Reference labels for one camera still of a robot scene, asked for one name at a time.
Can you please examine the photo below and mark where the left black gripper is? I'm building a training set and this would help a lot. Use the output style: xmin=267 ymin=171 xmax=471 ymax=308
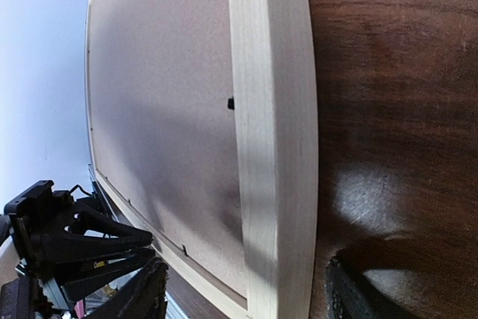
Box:
xmin=4 ymin=180 xmax=155 ymax=302

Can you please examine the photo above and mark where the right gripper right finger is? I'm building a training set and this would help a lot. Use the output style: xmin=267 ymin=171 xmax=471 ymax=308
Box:
xmin=326 ymin=257 xmax=377 ymax=318

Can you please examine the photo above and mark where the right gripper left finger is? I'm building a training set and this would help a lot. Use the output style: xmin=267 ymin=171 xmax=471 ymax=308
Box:
xmin=87 ymin=258 xmax=168 ymax=319

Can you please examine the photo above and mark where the light wooden picture frame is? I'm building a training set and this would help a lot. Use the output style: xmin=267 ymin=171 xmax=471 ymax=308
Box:
xmin=85 ymin=0 xmax=318 ymax=318

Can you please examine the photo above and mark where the brown backing board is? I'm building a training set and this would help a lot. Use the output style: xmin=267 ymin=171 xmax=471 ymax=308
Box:
xmin=89 ymin=0 xmax=246 ymax=294

